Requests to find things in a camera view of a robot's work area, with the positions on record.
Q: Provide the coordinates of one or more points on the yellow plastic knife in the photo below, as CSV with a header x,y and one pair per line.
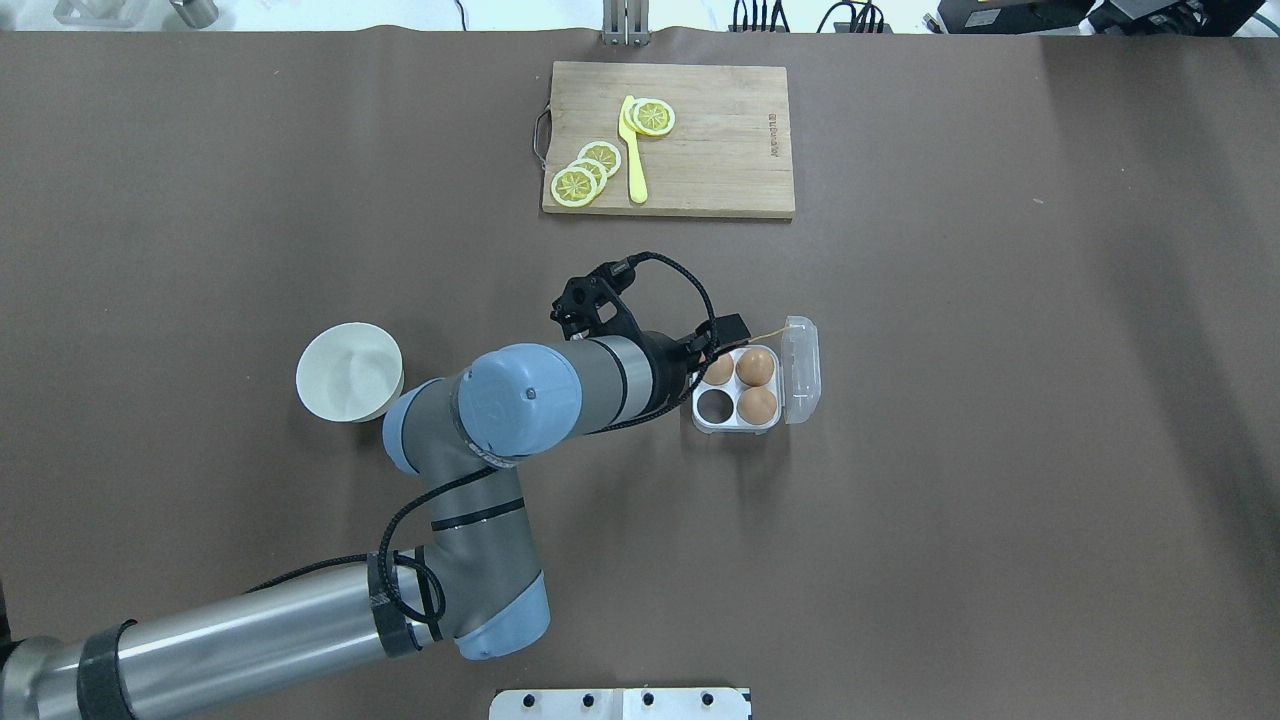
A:
x,y
636,181

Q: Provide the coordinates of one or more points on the brown egg from bowl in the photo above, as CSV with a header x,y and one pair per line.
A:
x,y
720,372

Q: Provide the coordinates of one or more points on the wooden cutting board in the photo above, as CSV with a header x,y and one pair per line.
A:
x,y
729,155

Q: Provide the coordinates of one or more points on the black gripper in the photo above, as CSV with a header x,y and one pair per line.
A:
x,y
669,365

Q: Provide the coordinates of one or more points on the brown egg in box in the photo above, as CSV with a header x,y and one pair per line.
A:
x,y
757,406
756,366

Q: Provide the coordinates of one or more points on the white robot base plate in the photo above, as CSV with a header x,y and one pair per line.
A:
x,y
623,703

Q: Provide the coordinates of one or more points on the white bowl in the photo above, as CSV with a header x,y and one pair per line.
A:
x,y
350,373

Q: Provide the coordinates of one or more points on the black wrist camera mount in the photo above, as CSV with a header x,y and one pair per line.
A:
x,y
590,305

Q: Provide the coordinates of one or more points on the lemon slice under top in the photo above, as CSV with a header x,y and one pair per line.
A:
x,y
627,115

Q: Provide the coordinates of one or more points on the rear left lemon slice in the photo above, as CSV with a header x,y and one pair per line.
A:
x,y
604,153

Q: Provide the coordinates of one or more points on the front brown egg in box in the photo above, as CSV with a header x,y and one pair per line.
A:
x,y
757,406

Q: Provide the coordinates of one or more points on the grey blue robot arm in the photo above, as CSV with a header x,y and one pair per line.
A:
x,y
479,584

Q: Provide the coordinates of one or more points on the metal cylinder top left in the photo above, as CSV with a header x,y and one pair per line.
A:
x,y
196,14

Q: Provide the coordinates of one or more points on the rear brown egg in box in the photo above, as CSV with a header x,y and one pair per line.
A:
x,y
756,366

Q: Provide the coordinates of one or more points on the metal bracket at table edge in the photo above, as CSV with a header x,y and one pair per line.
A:
x,y
625,23

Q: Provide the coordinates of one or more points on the black equipment top right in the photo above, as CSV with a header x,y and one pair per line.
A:
x,y
1118,18

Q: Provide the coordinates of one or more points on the front lemon slice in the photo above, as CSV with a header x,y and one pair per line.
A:
x,y
574,187

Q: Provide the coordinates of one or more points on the clear plastic egg box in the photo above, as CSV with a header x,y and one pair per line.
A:
x,y
798,382

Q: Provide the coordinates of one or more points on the middle lemon slice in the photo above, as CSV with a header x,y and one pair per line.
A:
x,y
597,170

